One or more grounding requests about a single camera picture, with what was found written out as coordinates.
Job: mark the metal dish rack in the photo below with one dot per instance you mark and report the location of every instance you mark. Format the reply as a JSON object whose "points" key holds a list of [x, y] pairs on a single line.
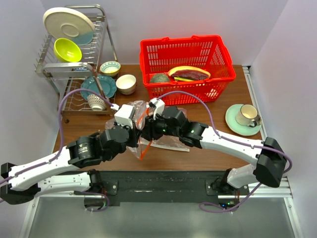
{"points": [[67, 76]]}

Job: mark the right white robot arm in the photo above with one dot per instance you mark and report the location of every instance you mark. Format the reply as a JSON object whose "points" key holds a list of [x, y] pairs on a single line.
{"points": [[266, 160]]}

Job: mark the cream enamel mug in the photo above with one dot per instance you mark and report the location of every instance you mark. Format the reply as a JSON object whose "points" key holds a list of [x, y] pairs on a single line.
{"points": [[249, 116]]}

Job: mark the teal patterned small bowl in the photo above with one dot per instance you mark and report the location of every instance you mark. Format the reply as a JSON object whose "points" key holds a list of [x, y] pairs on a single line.
{"points": [[110, 68]]}

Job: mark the green toy vegetable stick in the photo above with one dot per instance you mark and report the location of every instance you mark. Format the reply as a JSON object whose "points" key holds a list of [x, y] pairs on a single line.
{"points": [[183, 79]]}

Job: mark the teal scalloped plate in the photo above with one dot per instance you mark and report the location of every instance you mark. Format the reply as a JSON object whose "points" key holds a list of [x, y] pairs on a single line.
{"points": [[107, 83]]}

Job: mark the large white blue plate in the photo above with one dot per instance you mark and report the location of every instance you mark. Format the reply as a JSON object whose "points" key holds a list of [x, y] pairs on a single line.
{"points": [[64, 22]]}

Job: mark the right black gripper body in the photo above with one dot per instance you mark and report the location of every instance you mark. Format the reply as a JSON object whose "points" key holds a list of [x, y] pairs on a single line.
{"points": [[157, 128]]}

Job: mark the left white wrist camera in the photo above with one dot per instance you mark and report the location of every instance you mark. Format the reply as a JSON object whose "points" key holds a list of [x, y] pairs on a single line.
{"points": [[124, 115]]}

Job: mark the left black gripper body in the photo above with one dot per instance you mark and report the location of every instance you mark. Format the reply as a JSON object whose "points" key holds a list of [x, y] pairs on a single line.
{"points": [[132, 142]]}

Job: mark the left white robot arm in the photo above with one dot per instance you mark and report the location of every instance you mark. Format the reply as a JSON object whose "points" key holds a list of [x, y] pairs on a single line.
{"points": [[49, 174]]}

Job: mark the grey patterned white bowl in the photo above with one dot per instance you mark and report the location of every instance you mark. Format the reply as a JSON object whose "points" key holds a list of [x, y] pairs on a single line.
{"points": [[96, 103]]}

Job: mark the toy steak slice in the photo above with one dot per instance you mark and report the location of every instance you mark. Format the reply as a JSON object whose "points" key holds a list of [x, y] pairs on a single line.
{"points": [[189, 72]]}

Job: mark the cream white bowl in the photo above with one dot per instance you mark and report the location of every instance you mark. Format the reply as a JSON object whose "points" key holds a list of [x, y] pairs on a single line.
{"points": [[126, 84]]}

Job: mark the lime green bowl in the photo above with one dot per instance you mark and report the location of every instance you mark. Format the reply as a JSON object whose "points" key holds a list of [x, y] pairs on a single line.
{"points": [[66, 50]]}

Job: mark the red plastic shopping basket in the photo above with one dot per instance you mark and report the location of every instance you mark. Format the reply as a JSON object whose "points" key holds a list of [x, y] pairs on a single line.
{"points": [[206, 52]]}

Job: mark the clear orange zip top bag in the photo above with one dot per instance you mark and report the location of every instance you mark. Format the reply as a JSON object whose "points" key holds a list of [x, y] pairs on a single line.
{"points": [[115, 108]]}

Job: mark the clear bag with white dots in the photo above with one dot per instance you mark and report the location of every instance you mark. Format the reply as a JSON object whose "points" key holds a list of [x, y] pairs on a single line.
{"points": [[165, 142]]}

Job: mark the mint green saucer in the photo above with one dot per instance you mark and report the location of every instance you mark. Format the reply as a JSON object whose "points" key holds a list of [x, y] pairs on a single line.
{"points": [[230, 118]]}

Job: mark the green toy melon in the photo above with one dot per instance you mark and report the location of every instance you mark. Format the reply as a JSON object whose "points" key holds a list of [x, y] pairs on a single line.
{"points": [[159, 78]]}

